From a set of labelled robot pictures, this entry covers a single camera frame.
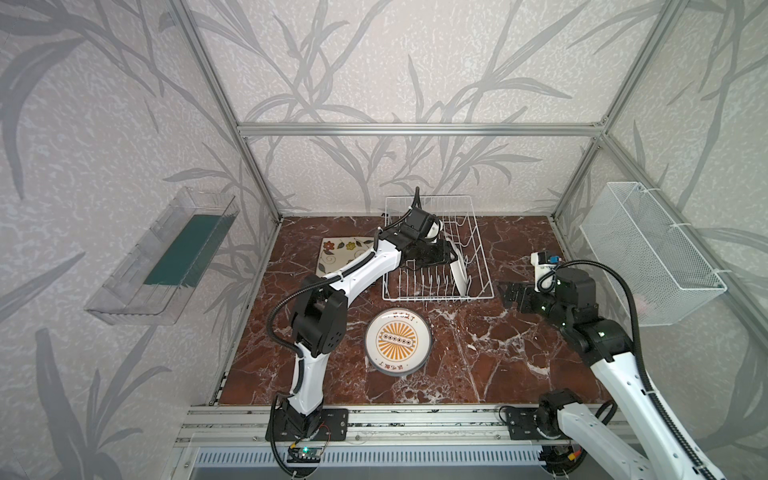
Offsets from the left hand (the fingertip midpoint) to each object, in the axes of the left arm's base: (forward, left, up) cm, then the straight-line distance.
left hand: (457, 251), depth 85 cm
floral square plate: (+11, +39, -17) cm, 44 cm away
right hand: (-10, -13, +4) cm, 17 cm away
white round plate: (-21, +17, -18) cm, 32 cm away
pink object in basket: (-18, -43, +3) cm, 46 cm away
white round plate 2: (-3, -1, -7) cm, 8 cm away
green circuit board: (-47, +39, -20) cm, 65 cm away
